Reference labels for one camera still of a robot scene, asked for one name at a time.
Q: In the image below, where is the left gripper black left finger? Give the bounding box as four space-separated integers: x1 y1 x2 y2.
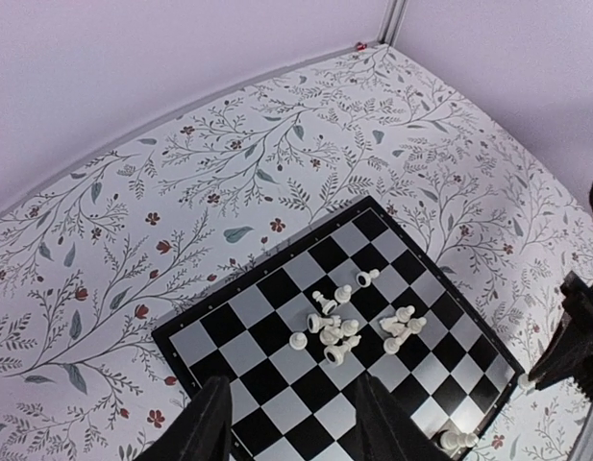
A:
136 376 233 461

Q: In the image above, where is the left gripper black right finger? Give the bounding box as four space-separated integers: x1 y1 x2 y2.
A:
356 374 445 461

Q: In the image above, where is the white piece showing black base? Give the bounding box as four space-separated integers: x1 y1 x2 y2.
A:
356 269 380 288

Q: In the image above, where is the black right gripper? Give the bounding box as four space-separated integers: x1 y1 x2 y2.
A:
529 272 593 399

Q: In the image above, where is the white king chess piece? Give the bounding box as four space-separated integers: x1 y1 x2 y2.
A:
438 430 479 451

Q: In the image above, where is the white bishop chess piece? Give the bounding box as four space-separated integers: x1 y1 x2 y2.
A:
324 335 361 367
307 313 341 333

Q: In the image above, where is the black and white chessboard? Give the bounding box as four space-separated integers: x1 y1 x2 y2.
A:
153 197 522 460

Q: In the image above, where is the floral patterned table mat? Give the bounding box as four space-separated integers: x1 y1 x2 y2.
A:
0 45 593 460

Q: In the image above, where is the white pawn chess piece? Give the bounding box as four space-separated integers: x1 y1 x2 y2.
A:
334 284 353 304
380 317 427 354
288 332 308 351

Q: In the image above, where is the white rook chess piece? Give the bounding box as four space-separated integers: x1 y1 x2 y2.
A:
517 374 535 391

